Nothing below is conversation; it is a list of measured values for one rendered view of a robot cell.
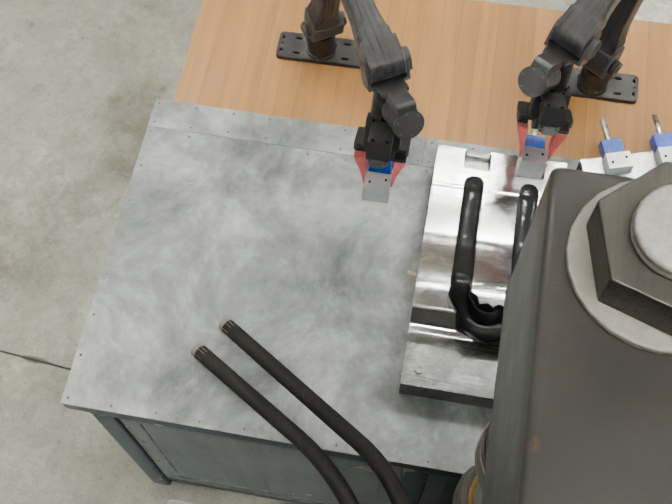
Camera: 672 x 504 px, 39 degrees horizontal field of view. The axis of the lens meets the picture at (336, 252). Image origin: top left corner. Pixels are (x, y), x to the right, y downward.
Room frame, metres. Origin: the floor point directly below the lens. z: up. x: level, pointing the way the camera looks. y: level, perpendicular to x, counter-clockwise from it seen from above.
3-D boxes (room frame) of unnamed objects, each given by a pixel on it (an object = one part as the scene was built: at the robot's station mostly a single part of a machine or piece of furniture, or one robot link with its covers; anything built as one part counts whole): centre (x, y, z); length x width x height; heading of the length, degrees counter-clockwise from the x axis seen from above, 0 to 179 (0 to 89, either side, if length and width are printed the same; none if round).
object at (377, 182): (0.94, -0.09, 0.93); 0.13 x 0.05 x 0.05; 168
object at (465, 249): (0.75, -0.30, 0.92); 0.35 x 0.16 x 0.09; 168
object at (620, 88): (1.21, -0.57, 0.84); 0.20 x 0.07 x 0.08; 79
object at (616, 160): (1.01, -0.57, 0.86); 0.13 x 0.05 x 0.05; 5
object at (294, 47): (1.32, 0.02, 0.84); 0.20 x 0.07 x 0.08; 79
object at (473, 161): (0.97, -0.29, 0.87); 0.05 x 0.05 x 0.04; 78
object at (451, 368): (0.74, -0.29, 0.87); 0.50 x 0.26 x 0.14; 168
